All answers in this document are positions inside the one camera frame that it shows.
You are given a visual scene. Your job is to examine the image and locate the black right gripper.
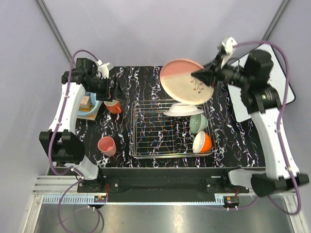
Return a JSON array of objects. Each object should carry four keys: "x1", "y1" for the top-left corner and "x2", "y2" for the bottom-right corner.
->
[{"x1": 191, "y1": 51, "x2": 252, "y2": 89}]

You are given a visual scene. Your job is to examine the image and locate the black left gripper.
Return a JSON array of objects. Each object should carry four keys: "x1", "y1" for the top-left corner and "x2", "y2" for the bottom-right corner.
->
[{"x1": 87, "y1": 75, "x2": 126, "y2": 101}]

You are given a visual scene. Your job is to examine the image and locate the orange mug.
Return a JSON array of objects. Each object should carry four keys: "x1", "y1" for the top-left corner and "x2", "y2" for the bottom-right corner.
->
[{"x1": 104, "y1": 100, "x2": 122, "y2": 114}]

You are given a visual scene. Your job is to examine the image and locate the pink and cream plate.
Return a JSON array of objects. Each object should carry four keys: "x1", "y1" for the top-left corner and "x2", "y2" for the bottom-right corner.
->
[{"x1": 159, "y1": 59, "x2": 214, "y2": 105}]

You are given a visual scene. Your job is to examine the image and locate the white round plate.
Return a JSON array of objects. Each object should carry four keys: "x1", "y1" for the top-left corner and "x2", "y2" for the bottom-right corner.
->
[{"x1": 163, "y1": 103, "x2": 204, "y2": 117}]

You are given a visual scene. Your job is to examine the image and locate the green ceramic bowl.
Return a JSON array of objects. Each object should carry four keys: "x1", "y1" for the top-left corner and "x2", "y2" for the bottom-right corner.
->
[{"x1": 190, "y1": 114, "x2": 208, "y2": 134}]

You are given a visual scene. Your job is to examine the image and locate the pink plastic cup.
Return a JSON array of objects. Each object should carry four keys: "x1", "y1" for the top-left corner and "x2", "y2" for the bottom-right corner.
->
[{"x1": 97, "y1": 136, "x2": 117, "y2": 157}]

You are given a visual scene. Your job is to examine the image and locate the steel wire dish rack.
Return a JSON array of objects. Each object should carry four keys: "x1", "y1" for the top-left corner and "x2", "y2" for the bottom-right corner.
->
[{"x1": 131, "y1": 99, "x2": 217, "y2": 159}]

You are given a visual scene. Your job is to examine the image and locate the orange and white bowl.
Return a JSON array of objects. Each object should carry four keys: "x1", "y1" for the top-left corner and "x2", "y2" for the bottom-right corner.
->
[{"x1": 192, "y1": 131, "x2": 212, "y2": 153}]

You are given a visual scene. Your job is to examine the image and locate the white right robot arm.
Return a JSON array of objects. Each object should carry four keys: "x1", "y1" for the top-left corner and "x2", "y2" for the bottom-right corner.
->
[{"x1": 191, "y1": 49, "x2": 309, "y2": 197}]

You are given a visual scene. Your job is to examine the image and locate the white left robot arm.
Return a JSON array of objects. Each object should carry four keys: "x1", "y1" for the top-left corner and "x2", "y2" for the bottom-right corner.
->
[{"x1": 39, "y1": 63, "x2": 115, "y2": 192}]

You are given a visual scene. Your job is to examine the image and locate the light blue headphones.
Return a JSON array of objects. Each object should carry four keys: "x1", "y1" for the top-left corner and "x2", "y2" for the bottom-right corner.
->
[{"x1": 78, "y1": 92, "x2": 103, "y2": 117}]

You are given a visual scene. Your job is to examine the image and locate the pink cube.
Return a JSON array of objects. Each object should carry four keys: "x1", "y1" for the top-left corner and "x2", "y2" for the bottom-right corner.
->
[{"x1": 80, "y1": 96, "x2": 92, "y2": 109}]

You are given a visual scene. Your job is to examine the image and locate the orange and white coaster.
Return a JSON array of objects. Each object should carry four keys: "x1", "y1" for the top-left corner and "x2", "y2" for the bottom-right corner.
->
[{"x1": 77, "y1": 107, "x2": 99, "y2": 120}]

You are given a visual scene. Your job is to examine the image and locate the white board with dark rim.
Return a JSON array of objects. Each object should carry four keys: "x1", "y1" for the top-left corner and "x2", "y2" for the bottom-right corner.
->
[{"x1": 228, "y1": 44, "x2": 286, "y2": 123}]

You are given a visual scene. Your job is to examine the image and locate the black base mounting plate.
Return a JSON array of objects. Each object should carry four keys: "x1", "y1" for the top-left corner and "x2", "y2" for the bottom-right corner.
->
[{"x1": 76, "y1": 169, "x2": 251, "y2": 202}]

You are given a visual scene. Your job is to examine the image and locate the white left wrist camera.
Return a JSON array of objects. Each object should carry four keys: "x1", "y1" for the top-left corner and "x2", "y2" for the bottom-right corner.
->
[{"x1": 95, "y1": 60, "x2": 114, "y2": 79}]

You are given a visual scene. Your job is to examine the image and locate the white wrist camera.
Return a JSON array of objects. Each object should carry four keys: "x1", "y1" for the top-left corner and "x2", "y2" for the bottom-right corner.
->
[
  {"x1": 95, "y1": 60, "x2": 114, "y2": 79},
  {"x1": 219, "y1": 37, "x2": 237, "y2": 66}
]

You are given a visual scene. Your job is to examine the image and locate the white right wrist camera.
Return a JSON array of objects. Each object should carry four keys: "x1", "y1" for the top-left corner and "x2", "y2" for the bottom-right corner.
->
[{"x1": 219, "y1": 37, "x2": 237, "y2": 66}]

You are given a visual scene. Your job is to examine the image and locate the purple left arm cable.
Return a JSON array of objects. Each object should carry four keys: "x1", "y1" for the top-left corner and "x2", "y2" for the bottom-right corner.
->
[{"x1": 47, "y1": 50, "x2": 105, "y2": 231}]

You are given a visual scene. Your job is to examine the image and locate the grey slotted cable duct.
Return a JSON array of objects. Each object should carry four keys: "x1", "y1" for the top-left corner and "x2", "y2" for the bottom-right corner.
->
[{"x1": 42, "y1": 193, "x2": 225, "y2": 204}]

